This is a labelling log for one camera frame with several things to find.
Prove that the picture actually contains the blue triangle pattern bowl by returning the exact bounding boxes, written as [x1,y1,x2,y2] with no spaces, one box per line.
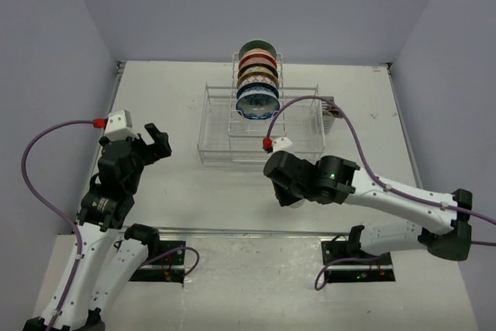
[236,82,279,98]

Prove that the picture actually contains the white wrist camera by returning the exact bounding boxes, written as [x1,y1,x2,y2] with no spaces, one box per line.
[272,136,293,153]
[104,109,138,142]

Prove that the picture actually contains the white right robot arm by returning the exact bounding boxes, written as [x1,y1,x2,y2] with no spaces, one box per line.
[263,150,472,264]

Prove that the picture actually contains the white wire dish rack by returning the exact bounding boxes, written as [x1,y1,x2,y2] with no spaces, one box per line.
[198,53,326,167]

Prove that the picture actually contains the orange leaf pattern bowl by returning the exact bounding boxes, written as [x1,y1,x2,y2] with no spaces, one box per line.
[238,49,277,70]

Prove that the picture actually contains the dark green bowl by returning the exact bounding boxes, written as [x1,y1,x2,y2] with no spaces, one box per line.
[239,40,277,59]

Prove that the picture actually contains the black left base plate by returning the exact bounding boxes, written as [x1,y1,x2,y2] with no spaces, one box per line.
[129,236,186,284]

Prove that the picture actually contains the black leaf pattern bowl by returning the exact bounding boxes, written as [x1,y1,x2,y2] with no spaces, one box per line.
[238,64,279,78]

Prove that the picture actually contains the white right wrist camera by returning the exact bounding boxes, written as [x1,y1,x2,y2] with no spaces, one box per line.
[272,136,293,153]

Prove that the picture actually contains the aluminium table edge rail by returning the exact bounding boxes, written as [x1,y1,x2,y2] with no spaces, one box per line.
[57,60,125,235]

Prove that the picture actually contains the yellow floral cream bowl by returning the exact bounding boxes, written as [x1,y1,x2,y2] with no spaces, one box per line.
[236,73,280,89]

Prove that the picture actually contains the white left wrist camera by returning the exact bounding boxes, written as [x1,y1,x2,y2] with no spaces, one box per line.
[104,109,138,142]

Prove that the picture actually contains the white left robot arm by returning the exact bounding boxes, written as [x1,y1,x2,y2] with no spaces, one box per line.
[24,119,171,330]

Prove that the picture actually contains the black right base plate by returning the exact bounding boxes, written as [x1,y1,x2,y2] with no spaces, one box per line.
[319,239,396,284]

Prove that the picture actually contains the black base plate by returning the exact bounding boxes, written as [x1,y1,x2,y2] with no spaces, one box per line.
[129,236,186,284]
[319,239,396,284]

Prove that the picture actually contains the blue floral white bowl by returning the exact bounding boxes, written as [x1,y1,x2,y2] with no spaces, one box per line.
[236,93,280,120]

